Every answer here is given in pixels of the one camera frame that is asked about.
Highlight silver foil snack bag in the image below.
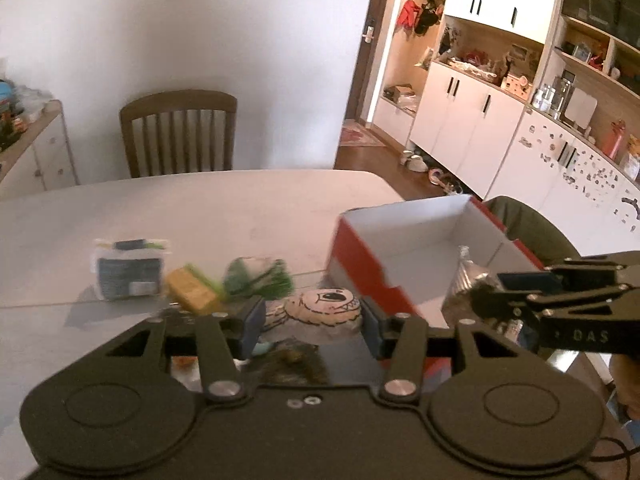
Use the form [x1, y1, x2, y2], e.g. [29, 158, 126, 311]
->
[442, 246, 500, 327]

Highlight teal egg pencil sharpener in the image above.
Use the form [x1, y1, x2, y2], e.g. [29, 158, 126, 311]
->
[252, 341, 274, 358]

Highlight brown scrunchie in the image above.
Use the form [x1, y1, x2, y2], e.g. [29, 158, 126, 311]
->
[244, 339, 330, 387]

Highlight yellow cardboard box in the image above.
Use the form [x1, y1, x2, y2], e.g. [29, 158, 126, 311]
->
[165, 266, 221, 315]

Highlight painted face pouch green tassel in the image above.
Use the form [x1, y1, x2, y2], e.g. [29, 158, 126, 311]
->
[222, 257, 294, 300]

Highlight dark packaged pouch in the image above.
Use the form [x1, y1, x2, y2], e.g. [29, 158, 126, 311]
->
[91, 238, 169, 301]

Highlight green cushioned chair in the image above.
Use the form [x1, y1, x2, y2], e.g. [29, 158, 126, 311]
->
[484, 196, 580, 266]

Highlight red cardboard box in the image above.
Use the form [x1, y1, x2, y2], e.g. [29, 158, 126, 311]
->
[326, 195, 542, 328]

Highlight white slippers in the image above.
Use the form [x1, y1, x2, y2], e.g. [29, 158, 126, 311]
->
[399, 150, 428, 174]

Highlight red thermos bottle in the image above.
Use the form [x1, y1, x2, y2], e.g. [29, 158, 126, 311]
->
[602, 119, 627, 160]

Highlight pink door mat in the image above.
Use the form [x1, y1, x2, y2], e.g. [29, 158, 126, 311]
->
[338, 120, 384, 148]

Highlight brown door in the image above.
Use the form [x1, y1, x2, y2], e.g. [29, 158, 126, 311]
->
[344, 0, 387, 120]

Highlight wooden chair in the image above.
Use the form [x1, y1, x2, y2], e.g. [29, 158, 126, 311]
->
[119, 90, 239, 178]

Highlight red hanging clothes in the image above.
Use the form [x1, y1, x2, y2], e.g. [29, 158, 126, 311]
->
[395, 0, 444, 36]

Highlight white sideboard cabinet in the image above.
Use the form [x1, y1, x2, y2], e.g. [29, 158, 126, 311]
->
[0, 100, 79, 200]

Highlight white wall cabinet unit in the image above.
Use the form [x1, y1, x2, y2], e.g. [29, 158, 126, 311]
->
[367, 0, 639, 255]

